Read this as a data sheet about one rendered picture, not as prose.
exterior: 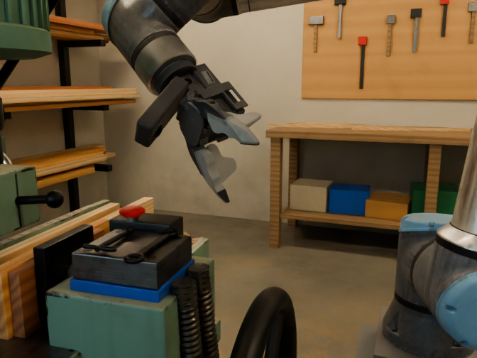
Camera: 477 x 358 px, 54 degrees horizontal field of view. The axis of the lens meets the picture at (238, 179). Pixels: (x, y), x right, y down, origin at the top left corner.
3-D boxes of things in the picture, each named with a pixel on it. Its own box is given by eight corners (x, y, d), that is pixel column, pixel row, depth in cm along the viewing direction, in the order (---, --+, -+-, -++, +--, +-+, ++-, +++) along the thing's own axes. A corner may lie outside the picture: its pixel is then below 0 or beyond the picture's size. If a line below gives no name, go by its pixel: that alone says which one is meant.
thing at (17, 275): (25, 339, 50) (18, 273, 48) (13, 336, 50) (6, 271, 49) (107, 280, 64) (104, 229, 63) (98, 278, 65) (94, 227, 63)
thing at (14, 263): (8, 340, 49) (1, 273, 48) (-4, 338, 50) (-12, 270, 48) (112, 268, 68) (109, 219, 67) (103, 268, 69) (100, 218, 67)
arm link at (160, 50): (138, 42, 69) (131, 88, 76) (155, 64, 67) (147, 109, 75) (187, 30, 73) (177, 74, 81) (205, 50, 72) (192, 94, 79)
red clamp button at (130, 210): (137, 219, 53) (137, 211, 53) (114, 217, 54) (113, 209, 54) (150, 212, 56) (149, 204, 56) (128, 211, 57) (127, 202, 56)
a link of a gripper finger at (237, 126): (282, 111, 61) (238, 99, 68) (248, 125, 58) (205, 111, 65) (283, 133, 63) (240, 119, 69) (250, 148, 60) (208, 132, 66)
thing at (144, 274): (159, 303, 45) (157, 248, 44) (62, 288, 48) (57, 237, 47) (207, 256, 57) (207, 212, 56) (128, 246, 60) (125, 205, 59)
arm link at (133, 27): (128, -30, 73) (84, 14, 75) (170, 21, 69) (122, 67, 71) (157, 0, 82) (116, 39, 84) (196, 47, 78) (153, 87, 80)
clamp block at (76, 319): (165, 398, 45) (162, 312, 43) (47, 373, 49) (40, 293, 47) (216, 323, 59) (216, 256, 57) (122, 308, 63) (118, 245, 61)
